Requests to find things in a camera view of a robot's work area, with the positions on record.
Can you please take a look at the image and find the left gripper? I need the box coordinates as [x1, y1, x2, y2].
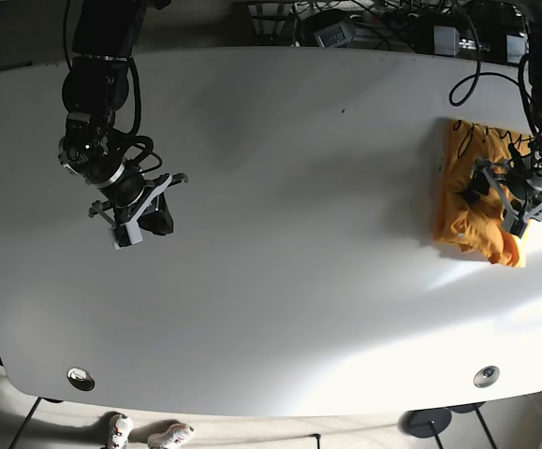
[474, 159, 542, 239]

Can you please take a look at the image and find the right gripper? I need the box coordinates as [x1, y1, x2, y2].
[88, 170, 188, 250]

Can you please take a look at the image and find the left black floor stand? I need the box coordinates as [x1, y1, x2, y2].
[399, 408, 452, 449]

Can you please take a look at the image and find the orange T-shirt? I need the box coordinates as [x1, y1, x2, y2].
[432, 119, 532, 268]

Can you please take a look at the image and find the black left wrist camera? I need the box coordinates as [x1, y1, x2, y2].
[458, 172, 491, 205]

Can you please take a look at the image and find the table cable grommet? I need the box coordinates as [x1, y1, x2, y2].
[473, 365, 500, 388]
[66, 367, 95, 392]

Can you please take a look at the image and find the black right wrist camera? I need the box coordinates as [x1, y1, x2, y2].
[138, 194, 174, 236]

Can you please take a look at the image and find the white orange shoe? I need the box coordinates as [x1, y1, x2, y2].
[147, 422, 195, 449]
[106, 413, 134, 449]

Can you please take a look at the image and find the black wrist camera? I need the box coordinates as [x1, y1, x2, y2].
[458, 172, 491, 205]
[138, 194, 174, 236]

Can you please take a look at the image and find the black floor stand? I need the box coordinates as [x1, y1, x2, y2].
[399, 408, 452, 449]
[449, 402, 498, 449]

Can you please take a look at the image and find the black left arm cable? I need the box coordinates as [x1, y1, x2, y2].
[447, 0, 541, 141]

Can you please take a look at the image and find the right black floor stand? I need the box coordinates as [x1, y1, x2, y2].
[449, 402, 498, 449]

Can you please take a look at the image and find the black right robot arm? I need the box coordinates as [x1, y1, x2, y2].
[58, 1, 187, 249]

